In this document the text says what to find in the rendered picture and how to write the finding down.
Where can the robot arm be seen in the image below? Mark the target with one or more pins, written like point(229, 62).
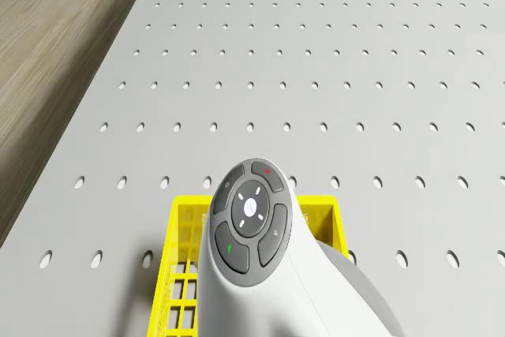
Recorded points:
point(276, 285)

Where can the yellow basket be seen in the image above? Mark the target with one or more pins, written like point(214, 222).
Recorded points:
point(165, 274)

